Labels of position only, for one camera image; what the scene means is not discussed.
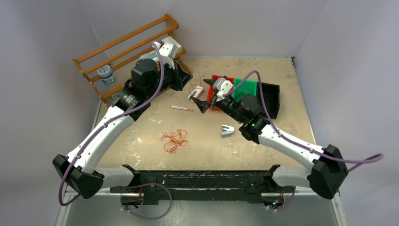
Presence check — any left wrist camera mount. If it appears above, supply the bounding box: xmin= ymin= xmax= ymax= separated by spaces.
xmin=151 ymin=41 xmax=178 ymax=69

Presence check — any blue white tape roll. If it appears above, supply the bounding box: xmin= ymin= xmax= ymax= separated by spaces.
xmin=96 ymin=65 xmax=116 ymax=85

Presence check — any wooden shelf rack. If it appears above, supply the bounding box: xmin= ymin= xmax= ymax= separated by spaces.
xmin=72 ymin=14 xmax=179 ymax=107

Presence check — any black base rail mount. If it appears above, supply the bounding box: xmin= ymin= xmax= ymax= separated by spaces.
xmin=110 ymin=165 xmax=294 ymax=206

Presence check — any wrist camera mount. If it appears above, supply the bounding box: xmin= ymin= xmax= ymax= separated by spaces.
xmin=151 ymin=41 xmax=178 ymax=69
xmin=215 ymin=77 xmax=233 ymax=101

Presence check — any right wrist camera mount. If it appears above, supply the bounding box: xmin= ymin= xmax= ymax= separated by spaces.
xmin=215 ymin=77 xmax=233 ymax=101

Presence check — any white blue staple remover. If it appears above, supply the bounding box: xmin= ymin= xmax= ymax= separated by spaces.
xmin=221 ymin=125 xmax=235 ymax=137

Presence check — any right arm purple hose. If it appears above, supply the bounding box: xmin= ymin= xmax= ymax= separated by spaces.
xmin=224 ymin=70 xmax=384 ymax=213

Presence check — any white marker with orange cap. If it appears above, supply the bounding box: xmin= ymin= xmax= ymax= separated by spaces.
xmin=170 ymin=105 xmax=194 ymax=112

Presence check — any red plastic bin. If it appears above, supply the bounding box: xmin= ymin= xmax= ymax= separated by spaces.
xmin=206 ymin=74 xmax=235 ymax=112

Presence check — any blue white oval package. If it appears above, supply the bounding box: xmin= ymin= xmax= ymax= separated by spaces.
xmin=138 ymin=50 xmax=159 ymax=62

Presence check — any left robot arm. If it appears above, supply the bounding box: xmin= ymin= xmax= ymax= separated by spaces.
xmin=52 ymin=59 xmax=192 ymax=206

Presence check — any white stapler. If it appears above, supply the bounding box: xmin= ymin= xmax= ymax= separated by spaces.
xmin=188 ymin=85 xmax=204 ymax=103

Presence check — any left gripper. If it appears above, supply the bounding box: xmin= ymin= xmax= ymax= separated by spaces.
xmin=146 ymin=58 xmax=192 ymax=98

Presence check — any green plastic bin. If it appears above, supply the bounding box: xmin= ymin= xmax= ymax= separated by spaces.
xmin=232 ymin=80 xmax=258 ymax=101

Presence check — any black plastic bin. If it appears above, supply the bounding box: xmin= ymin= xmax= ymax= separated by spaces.
xmin=261 ymin=82 xmax=280 ymax=119

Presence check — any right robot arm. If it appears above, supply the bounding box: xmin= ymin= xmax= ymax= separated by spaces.
xmin=190 ymin=78 xmax=349 ymax=199

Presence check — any aluminium frame rail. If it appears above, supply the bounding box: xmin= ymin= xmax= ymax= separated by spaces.
xmin=56 ymin=187 xmax=348 ymax=226

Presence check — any white red box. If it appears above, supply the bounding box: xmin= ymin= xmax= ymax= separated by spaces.
xmin=162 ymin=36 xmax=183 ymax=57

